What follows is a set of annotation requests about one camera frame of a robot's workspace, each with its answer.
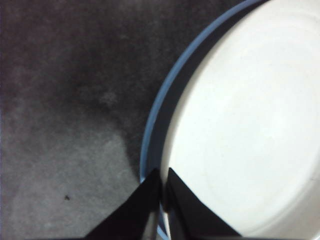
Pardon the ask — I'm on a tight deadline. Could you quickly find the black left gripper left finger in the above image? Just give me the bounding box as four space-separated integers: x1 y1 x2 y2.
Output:
83 167 162 240

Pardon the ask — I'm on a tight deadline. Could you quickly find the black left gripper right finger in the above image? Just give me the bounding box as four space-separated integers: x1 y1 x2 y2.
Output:
164 166 245 240

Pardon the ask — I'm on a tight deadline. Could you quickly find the blue round plate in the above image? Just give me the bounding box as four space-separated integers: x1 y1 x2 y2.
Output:
139 0 268 240

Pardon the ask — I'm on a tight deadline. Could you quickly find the white round plate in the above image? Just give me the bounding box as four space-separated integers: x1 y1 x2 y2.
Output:
159 0 320 238

